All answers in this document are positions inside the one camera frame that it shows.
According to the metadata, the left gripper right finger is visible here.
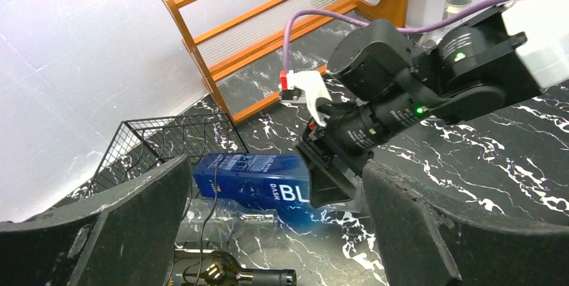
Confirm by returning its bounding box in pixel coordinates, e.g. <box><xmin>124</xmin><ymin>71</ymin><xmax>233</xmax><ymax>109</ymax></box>
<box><xmin>362</xmin><ymin>160</ymin><xmax>568</xmax><ymax>285</ymax></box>

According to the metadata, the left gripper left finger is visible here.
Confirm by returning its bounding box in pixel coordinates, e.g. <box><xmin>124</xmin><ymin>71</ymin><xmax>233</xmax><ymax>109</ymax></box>
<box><xmin>1</xmin><ymin>155</ymin><xmax>192</xmax><ymax>285</ymax></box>

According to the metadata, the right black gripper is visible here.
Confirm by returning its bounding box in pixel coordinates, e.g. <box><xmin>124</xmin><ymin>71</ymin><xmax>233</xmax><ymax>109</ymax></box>
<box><xmin>295</xmin><ymin>124</ymin><xmax>374</xmax><ymax>208</ymax></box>

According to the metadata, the clear round silver-cap bottle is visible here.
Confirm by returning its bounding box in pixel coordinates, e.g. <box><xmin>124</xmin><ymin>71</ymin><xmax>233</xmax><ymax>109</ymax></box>
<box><xmin>417</xmin><ymin>0</ymin><xmax>473</xmax><ymax>49</ymax></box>

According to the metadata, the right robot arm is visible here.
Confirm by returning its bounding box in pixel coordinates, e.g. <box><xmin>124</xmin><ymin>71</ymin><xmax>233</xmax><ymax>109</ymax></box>
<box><xmin>281</xmin><ymin>0</ymin><xmax>568</xmax><ymax>208</ymax></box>

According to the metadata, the orange wooden shelf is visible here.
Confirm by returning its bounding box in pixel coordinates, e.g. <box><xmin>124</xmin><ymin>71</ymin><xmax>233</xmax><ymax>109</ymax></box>
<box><xmin>162</xmin><ymin>0</ymin><xmax>408</xmax><ymax>123</ymax></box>

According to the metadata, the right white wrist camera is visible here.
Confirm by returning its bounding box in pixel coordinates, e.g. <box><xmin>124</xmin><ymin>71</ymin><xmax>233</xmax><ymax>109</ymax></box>
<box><xmin>279</xmin><ymin>70</ymin><xmax>332</xmax><ymax>127</ymax></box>

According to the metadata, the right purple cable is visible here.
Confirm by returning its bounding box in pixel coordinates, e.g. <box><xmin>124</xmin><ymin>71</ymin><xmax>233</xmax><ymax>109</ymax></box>
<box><xmin>282</xmin><ymin>0</ymin><xmax>569</xmax><ymax>74</ymax></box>

